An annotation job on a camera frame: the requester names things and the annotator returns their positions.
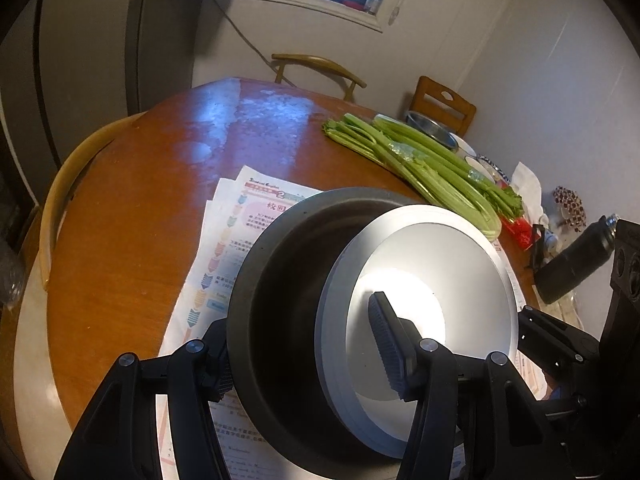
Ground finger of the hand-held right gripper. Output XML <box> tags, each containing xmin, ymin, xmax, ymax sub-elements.
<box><xmin>516</xmin><ymin>308</ymin><xmax>601</xmax><ymax>368</ymax></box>
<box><xmin>535</xmin><ymin>360</ymin><xmax>591</xmax><ymax>413</ymax></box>

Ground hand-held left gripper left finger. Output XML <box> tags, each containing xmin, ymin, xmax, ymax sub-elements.
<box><xmin>54</xmin><ymin>319</ymin><xmax>235</xmax><ymax>480</ymax></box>

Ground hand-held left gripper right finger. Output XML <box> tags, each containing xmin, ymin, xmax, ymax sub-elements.
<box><xmin>367</xmin><ymin>291</ymin><xmax>568</xmax><ymax>480</ymax></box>

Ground red paper bowl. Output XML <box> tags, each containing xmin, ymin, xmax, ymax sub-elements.
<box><xmin>314</xmin><ymin>204</ymin><xmax>520</xmax><ymax>461</ymax></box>

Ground stainless steel bowl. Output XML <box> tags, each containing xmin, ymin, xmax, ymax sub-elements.
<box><xmin>226</xmin><ymin>187</ymin><xmax>523</xmax><ymax>480</ymax></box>

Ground black thermos bottle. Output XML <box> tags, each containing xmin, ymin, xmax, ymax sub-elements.
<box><xmin>534</xmin><ymin>215</ymin><xmax>620</xmax><ymax>305</ymax></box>

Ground brown dotted object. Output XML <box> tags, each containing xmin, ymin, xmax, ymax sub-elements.
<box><xmin>552</xmin><ymin>186</ymin><xmax>587</xmax><ymax>231</ymax></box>

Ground printed newspaper sheets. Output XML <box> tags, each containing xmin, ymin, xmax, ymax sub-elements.
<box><xmin>157</xmin><ymin>165</ymin><xmax>548</xmax><ymax>480</ymax></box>

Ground blue patterned bowl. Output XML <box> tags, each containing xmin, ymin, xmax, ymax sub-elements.
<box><xmin>465</xmin><ymin>154</ymin><xmax>512</xmax><ymax>186</ymax></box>

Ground celery bunch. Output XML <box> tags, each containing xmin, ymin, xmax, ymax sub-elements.
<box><xmin>321</xmin><ymin>113</ymin><xmax>523</xmax><ymax>241</ymax></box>

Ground white bowl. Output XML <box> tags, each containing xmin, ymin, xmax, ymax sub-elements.
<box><xmin>447</xmin><ymin>131</ymin><xmax>478</xmax><ymax>161</ymax></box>

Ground metal basin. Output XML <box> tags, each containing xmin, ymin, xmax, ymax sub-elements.
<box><xmin>405</xmin><ymin>110</ymin><xmax>460</xmax><ymax>153</ymax></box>

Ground clear plastic bag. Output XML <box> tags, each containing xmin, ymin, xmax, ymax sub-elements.
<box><xmin>0</xmin><ymin>240</ymin><xmax>26</xmax><ymax>306</ymax></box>

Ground square-back wooden chair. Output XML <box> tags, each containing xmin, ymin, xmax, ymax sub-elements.
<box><xmin>409</xmin><ymin>76</ymin><xmax>477</xmax><ymax>138</ymax></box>

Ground light wooden chair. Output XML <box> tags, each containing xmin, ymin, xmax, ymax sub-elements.
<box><xmin>40</xmin><ymin>111</ymin><xmax>148</xmax><ymax>291</ymax></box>

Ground curved-back wooden chair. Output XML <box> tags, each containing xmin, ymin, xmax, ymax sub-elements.
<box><xmin>271</xmin><ymin>53</ymin><xmax>367</xmax><ymax>101</ymax></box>

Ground grey refrigerator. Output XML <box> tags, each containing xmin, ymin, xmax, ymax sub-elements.
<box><xmin>0</xmin><ymin>0</ymin><xmax>201</xmax><ymax>211</ymax></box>

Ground black cable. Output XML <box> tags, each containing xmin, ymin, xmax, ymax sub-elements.
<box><xmin>207</xmin><ymin>0</ymin><xmax>296</xmax><ymax>86</ymax></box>

